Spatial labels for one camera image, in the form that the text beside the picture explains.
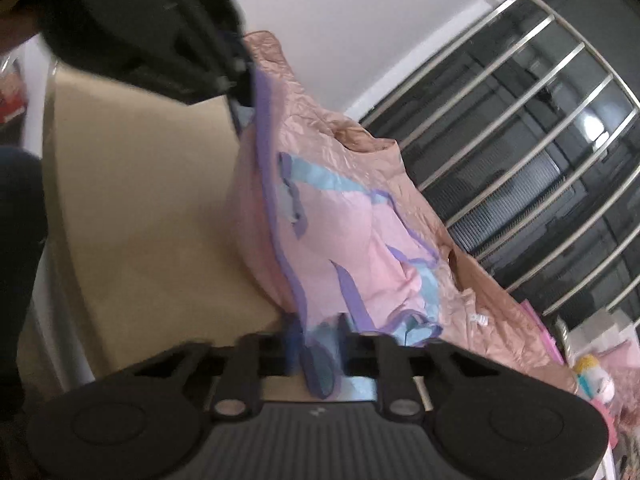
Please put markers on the grey cardboard box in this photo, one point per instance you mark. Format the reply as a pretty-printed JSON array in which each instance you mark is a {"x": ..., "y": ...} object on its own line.
[{"x": 600, "y": 327}]

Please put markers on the person's left forearm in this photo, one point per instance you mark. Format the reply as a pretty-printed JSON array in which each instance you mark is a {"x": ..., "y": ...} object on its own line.
[{"x": 12, "y": 20}]

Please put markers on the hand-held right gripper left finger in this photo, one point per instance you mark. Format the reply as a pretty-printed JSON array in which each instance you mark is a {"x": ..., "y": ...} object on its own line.
[{"x": 292, "y": 351}]

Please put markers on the metal window grille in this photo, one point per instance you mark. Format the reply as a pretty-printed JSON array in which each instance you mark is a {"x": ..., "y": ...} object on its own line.
[{"x": 525, "y": 77}]

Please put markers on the pink fluffy cloth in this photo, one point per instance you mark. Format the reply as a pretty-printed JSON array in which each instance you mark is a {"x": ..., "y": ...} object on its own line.
[{"x": 622, "y": 370}]

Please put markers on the white yellow plush toy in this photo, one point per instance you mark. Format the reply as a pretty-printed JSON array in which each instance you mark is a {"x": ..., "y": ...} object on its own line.
[{"x": 592, "y": 375}]

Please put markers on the pink garment with purple trim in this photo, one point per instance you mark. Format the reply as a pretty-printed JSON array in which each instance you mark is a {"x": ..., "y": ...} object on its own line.
[{"x": 350, "y": 230}]

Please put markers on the person's dark clothing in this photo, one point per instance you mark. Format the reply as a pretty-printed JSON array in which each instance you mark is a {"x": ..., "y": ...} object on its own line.
[{"x": 20, "y": 260}]

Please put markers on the pink quilted blanket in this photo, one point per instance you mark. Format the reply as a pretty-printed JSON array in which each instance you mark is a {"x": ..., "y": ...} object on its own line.
[{"x": 360, "y": 125}]

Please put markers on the red white packet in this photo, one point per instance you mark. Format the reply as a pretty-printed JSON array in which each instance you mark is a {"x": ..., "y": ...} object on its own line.
[{"x": 11, "y": 92}]

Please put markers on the dark window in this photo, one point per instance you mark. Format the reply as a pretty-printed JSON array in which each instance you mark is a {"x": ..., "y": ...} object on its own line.
[{"x": 540, "y": 170}]

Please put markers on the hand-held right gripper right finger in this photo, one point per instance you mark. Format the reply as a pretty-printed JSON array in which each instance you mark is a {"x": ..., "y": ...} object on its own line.
[{"x": 357, "y": 360}]

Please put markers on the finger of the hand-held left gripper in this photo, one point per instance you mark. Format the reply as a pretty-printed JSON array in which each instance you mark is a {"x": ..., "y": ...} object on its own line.
[{"x": 235, "y": 67}]

